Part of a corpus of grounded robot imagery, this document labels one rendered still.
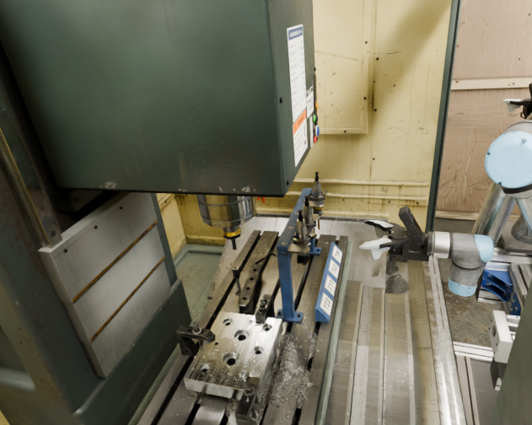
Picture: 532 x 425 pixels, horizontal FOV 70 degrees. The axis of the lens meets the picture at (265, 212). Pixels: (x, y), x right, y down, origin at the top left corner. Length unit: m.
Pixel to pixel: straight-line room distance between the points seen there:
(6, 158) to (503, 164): 1.17
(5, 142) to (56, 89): 0.17
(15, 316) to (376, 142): 1.61
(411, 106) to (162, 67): 1.31
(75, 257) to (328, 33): 1.38
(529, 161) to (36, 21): 1.11
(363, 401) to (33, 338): 1.04
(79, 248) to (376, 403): 1.07
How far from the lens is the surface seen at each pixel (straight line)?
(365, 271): 1.99
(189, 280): 2.30
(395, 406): 1.48
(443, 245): 1.17
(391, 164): 2.01
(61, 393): 1.40
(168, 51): 0.86
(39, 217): 1.14
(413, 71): 1.90
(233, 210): 0.99
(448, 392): 1.45
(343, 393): 1.45
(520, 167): 1.02
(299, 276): 1.67
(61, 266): 1.20
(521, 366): 0.77
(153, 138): 0.93
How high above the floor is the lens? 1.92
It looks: 28 degrees down
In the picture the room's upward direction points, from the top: 6 degrees counter-clockwise
